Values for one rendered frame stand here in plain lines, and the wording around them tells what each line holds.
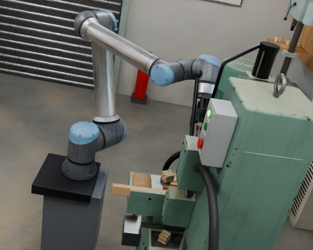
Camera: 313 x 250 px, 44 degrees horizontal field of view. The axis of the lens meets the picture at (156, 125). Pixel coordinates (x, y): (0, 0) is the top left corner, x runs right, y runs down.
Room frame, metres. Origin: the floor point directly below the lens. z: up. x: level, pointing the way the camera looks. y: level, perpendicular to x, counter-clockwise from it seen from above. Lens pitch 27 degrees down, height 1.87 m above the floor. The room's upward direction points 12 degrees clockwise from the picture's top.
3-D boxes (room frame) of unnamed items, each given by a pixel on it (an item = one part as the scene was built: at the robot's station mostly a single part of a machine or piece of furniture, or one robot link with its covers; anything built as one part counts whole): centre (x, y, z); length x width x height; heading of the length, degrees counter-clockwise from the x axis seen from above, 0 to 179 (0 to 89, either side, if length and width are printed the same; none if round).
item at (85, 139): (1.74, 0.36, 0.79); 0.17 x 0.15 x 0.18; 145
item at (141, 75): (4.15, 0.26, 0.30); 0.19 x 0.18 x 0.60; 3
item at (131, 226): (1.38, 0.02, 0.58); 0.12 x 0.08 x 0.08; 7
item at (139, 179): (1.32, 0.01, 0.91); 0.12 x 0.09 x 0.03; 7
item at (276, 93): (0.98, -0.30, 1.55); 0.06 x 0.02 x 0.07; 7
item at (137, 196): (1.23, -0.25, 0.93); 0.60 x 0.02 x 0.06; 97
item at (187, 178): (1.04, -0.14, 1.22); 0.09 x 0.08 x 0.15; 7
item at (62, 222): (1.73, 0.37, 0.27); 0.30 x 0.30 x 0.55; 3
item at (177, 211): (1.07, -0.13, 1.02); 0.09 x 0.07 x 0.12; 97
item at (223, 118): (0.94, -0.16, 1.40); 0.10 x 0.06 x 0.16; 7
